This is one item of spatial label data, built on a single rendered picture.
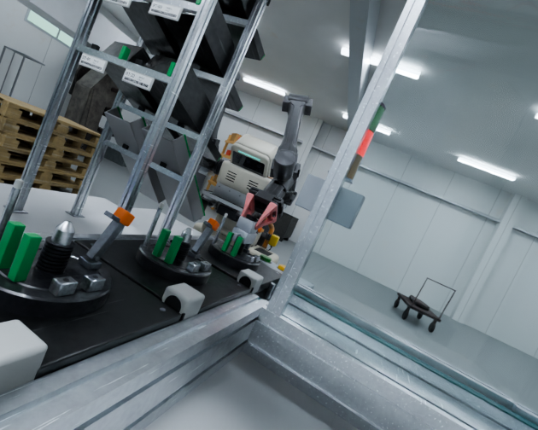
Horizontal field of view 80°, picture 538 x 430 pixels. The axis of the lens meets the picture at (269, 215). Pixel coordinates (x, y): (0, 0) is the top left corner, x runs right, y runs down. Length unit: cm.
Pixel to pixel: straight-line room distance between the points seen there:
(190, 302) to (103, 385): 17
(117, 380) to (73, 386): 4
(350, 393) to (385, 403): 6
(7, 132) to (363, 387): 408
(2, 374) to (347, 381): 51
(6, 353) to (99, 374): 9
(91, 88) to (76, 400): 885
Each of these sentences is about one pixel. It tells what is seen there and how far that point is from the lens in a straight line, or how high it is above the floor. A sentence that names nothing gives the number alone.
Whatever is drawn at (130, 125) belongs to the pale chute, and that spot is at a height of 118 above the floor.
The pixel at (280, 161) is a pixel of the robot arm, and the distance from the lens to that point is 86.
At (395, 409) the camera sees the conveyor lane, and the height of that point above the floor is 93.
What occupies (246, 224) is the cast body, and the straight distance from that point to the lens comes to 81.
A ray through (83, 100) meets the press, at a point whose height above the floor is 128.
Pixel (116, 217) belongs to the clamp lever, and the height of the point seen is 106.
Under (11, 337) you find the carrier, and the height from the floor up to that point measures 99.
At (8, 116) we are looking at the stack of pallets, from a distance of 426.
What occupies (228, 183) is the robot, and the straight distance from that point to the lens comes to 166.
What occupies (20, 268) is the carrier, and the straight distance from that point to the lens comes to 41.
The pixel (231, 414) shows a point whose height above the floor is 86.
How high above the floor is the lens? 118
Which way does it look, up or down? 4 degrees down
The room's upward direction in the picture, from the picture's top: 24 degrees clockwise
